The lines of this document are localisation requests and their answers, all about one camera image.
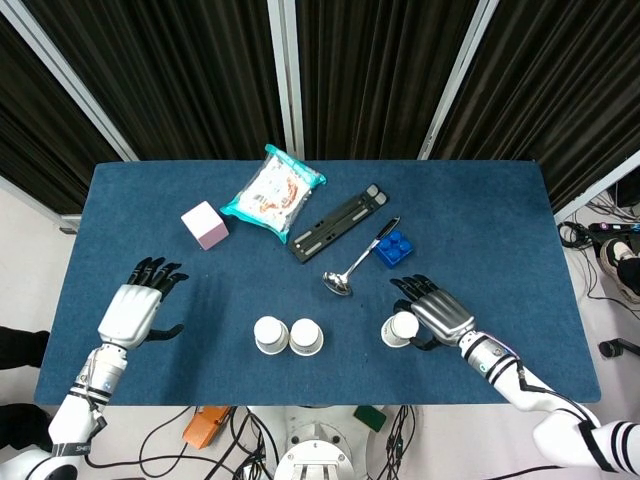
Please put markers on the white paper cup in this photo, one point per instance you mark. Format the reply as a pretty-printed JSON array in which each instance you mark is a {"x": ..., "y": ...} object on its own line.
[
  {"x": 270, "y": 335},
  {"x": 306, "y": 337},
  {"x": 400, "y": 330}
]

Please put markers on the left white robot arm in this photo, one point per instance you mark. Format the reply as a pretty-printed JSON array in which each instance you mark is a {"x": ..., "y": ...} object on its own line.
[{"x": 75, "y": 415}]

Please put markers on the black caster foot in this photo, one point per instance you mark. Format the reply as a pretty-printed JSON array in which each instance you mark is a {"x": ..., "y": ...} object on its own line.
[{"x": 617, "y": 346}]

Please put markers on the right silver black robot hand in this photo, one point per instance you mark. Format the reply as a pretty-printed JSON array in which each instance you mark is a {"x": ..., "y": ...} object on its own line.
[{"x": 445, "y": 315}]

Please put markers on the teal clear snack bag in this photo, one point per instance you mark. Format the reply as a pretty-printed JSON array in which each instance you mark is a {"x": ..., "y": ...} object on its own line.
[{"x": 272, "y": 195}]

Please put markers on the blue building block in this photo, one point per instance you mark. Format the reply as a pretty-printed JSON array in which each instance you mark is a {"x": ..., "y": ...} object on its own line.
[{"x": 396, "y": 252}]

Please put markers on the grey aluminium frame rail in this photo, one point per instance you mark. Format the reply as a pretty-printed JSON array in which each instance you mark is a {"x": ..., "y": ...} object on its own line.
[
  {"x": 595, "y": 190},
  {"x": 30, "y": 205}
]

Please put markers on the black pleated curtain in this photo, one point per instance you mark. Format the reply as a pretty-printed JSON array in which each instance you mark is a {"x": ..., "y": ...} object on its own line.
[
  {"x": 380, "y": 75},
  {"x": 175, "y": 75},
  {"x": 560, "y": 90},
  {"x": 45, "y": 150}
]

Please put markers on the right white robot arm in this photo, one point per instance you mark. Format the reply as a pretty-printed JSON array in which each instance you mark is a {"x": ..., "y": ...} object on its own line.
[{"x": 530, "y": 390}]

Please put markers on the black folding laptop stand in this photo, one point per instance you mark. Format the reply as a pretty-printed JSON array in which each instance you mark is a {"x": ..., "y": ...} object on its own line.
[{"x": 335, "y": 222}]

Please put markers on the white black sneaker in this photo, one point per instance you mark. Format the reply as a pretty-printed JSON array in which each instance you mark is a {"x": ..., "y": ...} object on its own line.
[{"x": 612, "y": 257}]

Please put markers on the grey aluminium post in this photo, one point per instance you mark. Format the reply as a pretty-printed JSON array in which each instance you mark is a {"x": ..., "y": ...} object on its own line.
[
  {"x": 452, "y": 85},
  {"x": 286, "y": 75},
  {"x": 70, "y": 85}
]

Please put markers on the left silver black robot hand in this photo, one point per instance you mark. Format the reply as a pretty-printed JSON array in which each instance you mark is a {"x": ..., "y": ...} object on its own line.
[{"x": 127, "y": 312}]

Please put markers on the black power strip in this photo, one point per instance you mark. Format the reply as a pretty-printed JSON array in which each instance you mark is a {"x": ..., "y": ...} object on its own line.
[{"x": 615, "y": 228}]

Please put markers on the green foot pedal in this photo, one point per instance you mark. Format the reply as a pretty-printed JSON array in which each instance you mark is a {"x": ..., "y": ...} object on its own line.
[{"x": 371, "y": 417}]

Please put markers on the orange foot pedal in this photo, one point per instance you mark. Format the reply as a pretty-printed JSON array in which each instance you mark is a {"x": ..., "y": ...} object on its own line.
[{"x": 202, "y": 427}]

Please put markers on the pink cube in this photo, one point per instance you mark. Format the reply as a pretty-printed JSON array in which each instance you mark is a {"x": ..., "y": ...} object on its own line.
[{"x": 205, "y": 225}]

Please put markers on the black trouser leg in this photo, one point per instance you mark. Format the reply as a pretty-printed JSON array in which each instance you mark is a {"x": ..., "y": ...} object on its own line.
[{"x": 22, "y": 350}]

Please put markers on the white robot torso base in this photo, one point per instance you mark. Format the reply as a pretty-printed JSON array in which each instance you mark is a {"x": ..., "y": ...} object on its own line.
[{"x": 315, "y": 450}]

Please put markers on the blue felt table cloth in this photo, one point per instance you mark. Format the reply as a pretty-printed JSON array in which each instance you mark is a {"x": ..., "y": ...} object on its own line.
[{"x": 225, "y": 300}]

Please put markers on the black shoe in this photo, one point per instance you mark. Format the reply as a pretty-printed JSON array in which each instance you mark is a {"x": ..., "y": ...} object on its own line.
[{"x": 22, "y": 425}]

